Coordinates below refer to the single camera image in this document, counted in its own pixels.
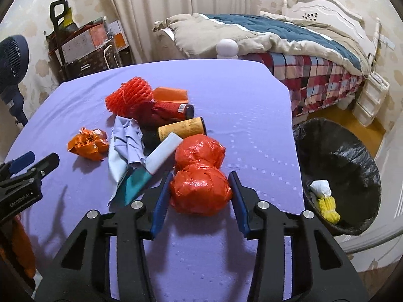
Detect cream curtain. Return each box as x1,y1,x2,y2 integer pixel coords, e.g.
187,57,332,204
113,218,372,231
97,0,262,65

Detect white drawer unit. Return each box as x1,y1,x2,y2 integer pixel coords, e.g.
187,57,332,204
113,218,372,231
352,72,390,127

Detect plaid bedsheet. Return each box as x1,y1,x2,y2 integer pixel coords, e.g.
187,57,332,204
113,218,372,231
252,52,366,126

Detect white paper wad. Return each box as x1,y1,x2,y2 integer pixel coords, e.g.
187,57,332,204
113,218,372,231
310,180,332,199

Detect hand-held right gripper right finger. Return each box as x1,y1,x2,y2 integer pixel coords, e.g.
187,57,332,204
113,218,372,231
228,171,370,302

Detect teal packet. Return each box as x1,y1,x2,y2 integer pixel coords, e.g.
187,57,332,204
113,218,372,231
109,164,158,208

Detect orange wrapper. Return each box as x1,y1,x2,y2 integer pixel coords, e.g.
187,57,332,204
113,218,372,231
67,127,110,162

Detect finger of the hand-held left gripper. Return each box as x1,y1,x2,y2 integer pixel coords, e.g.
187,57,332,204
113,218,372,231
18,153,60,183
8,151,36,175

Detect dark red cloth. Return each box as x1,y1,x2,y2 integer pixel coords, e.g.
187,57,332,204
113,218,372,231
138,102,168,130

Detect beige and teal quilt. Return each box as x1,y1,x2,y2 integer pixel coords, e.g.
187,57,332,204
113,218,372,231
153,13,372,76

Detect bin with black bag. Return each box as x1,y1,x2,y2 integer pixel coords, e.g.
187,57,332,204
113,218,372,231
293,117,382,236

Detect yellow tube with black cap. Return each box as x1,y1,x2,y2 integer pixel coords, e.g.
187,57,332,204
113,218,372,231
158,117,207,142

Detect yellow tag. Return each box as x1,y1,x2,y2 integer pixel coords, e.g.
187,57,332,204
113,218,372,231
63,8,76,27

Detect red tube with black cap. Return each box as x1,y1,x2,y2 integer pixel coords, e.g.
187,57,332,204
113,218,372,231
153,101,195,121

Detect white and orange cardboard box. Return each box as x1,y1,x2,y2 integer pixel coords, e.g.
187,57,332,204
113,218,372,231
60,23,108,60

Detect white bed with bedding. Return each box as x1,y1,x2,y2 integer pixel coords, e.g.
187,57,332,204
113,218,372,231
157,0,383,70

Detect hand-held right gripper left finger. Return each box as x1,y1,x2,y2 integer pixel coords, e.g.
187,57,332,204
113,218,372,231
34,171,174,302

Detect orange foam net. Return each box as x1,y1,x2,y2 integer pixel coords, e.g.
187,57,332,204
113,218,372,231
105,76,154,117

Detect dark blue fan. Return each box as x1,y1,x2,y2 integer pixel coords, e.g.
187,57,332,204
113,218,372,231
0,34,30,126

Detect white round knob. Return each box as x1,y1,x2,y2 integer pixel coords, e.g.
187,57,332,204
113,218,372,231
216,39,239,60

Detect orange plastic bag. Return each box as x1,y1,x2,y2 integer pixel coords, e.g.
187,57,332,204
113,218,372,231
169,134,233,217

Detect light blue cloth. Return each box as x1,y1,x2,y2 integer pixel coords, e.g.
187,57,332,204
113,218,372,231
108,115,147,184

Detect yellow foam net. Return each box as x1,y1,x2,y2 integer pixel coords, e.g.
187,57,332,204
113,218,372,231
317,197,341,224

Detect purple table cover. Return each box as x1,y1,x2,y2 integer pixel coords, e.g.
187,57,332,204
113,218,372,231
3,59,306,302

